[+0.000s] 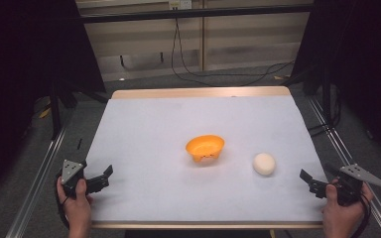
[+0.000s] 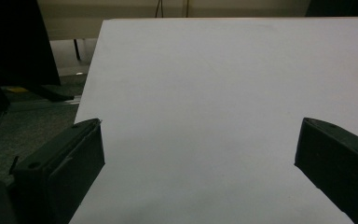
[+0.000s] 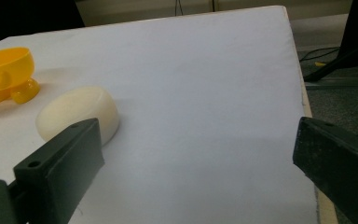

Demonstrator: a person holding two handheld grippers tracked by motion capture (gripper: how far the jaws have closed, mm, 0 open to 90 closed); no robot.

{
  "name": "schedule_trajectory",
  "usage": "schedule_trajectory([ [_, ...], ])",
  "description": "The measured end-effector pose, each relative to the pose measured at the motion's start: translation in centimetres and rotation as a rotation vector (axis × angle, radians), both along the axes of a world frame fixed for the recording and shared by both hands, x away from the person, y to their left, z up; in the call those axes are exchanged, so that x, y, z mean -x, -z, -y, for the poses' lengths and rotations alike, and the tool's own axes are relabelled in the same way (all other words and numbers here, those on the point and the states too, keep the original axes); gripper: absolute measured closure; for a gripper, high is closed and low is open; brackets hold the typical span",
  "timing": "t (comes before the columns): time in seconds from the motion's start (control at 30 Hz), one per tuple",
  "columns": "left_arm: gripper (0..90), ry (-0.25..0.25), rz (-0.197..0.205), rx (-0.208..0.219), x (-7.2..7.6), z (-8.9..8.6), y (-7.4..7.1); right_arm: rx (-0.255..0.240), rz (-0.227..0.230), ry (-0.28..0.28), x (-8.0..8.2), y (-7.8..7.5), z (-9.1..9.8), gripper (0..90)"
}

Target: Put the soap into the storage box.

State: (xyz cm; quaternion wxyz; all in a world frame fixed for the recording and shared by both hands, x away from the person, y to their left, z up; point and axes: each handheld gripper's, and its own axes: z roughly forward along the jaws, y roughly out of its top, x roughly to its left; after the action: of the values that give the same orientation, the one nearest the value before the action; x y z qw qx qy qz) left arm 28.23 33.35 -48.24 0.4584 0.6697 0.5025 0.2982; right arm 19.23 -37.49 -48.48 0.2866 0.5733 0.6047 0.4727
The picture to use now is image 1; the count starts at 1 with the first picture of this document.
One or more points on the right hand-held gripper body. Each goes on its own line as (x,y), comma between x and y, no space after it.
(355,180)

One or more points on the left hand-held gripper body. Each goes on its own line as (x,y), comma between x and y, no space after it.
(69,170)

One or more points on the person's left hand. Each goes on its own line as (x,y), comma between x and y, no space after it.
(77,210)

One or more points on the person's right hand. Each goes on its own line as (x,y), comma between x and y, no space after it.
(342,216)

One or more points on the small black floor piece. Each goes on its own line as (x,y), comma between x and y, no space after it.
(79,143)

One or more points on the white round bun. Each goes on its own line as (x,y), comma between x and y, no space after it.
(264,164)

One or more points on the black metal stand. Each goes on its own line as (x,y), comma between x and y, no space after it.
(325,99)
(55,112)

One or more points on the yellow floor tape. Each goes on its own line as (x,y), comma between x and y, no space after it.
(45,113)

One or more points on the white table cover sheet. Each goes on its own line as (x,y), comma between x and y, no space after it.
(165,125)

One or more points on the orange plastic bowl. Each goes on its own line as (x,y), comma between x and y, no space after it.
(205,147)

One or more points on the black curtain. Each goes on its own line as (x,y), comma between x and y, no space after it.
(363,72)
(20,82)

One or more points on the wooden table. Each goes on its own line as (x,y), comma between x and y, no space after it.
(198,92)

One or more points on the black horizontal bar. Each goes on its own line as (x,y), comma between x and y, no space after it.
(195,14)

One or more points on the aluminium floor rail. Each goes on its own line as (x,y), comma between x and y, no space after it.
(36,185)
(340,148)

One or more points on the white wall socket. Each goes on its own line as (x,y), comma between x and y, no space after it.
(180,4)

